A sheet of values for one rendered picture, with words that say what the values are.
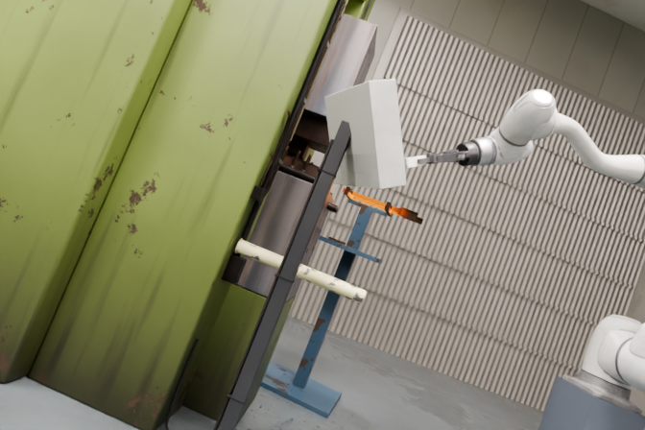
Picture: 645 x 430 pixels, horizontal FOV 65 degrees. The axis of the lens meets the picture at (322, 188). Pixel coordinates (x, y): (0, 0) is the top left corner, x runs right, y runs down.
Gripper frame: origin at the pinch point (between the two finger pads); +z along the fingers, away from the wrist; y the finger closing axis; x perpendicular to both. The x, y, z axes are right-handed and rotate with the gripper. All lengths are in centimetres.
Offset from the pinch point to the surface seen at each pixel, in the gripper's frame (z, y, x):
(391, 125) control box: 15.7, -17.3, 11.4
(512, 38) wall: -263, 261, 83
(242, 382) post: 61, -1, -53
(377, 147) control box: 20.3, -17.2, 6.2
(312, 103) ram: 15, 45, 24
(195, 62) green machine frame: 57, 36, 40
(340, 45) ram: 1, 45, 45
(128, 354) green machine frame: 91, 29, -48
